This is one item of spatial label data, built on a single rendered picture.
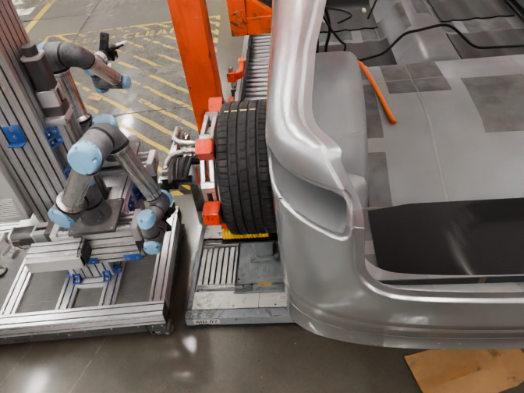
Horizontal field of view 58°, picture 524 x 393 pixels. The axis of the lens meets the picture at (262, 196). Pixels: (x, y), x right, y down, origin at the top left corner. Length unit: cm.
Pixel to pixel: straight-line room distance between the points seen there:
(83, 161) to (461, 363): 201
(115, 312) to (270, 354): 87
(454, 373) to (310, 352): 72
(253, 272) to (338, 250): 146
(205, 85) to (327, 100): 93
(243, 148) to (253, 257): 88
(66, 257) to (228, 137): 94
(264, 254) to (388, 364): 87
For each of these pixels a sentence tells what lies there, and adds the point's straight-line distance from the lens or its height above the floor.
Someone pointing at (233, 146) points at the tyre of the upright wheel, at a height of 112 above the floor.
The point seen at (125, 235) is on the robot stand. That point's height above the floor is 73.
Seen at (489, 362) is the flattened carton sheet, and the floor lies 1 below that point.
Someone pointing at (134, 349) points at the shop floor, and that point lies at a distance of 283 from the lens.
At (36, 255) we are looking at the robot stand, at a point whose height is 74.
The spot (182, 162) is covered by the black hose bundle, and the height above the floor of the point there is 104.
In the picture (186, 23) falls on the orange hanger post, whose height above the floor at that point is 141.
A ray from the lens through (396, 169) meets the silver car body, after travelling 212.
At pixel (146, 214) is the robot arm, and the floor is 101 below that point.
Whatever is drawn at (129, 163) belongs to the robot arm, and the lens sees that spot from 196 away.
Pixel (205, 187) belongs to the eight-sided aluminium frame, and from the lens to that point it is 209.
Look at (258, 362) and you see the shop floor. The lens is 262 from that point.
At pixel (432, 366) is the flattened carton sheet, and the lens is 263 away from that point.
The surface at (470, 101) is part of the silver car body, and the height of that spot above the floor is 105.
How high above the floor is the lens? 228
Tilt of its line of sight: 41 degrees down
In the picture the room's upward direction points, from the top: 8 degrees counter-clockwise
